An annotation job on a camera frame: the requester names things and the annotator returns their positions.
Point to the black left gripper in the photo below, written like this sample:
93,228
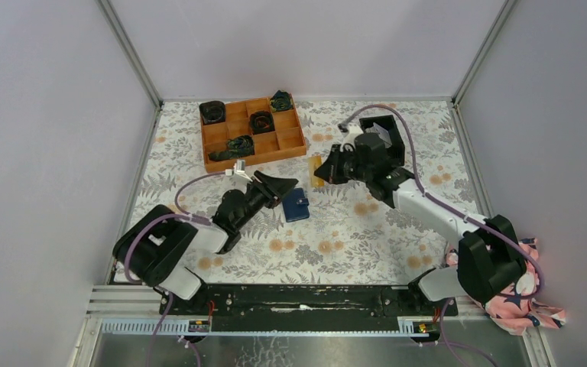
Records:
272,189

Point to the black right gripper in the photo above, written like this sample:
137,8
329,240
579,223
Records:
329,170

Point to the blue leather card holder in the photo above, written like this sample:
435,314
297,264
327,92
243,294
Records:
296,205

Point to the black plastic card bin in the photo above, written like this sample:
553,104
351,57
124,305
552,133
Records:
398,149

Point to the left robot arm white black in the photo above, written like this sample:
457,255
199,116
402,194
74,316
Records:
151,251

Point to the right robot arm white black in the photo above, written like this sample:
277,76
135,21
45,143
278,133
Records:
489,258

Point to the stack of cards in bin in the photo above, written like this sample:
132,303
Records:
383,134

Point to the orange wooden compartment tray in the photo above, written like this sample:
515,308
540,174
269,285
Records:
287,141

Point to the floral table mat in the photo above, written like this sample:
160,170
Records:
326,235

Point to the green rolled belt front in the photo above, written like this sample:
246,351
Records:
240,147

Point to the black rolled belt centre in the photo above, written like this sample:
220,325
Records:
261,122

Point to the green rolled belt top-right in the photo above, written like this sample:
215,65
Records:
281,101

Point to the black rolled belt top-left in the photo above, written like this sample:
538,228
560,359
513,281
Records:
212,112

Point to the pink patterned cloth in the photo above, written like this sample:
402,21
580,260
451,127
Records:
515,314

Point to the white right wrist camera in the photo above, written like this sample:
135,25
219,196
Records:
349,133

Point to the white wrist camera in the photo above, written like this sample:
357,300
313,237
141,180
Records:
349,133
238,171

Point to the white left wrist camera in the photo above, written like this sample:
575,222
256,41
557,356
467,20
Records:
238,171

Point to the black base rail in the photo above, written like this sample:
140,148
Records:
281,308

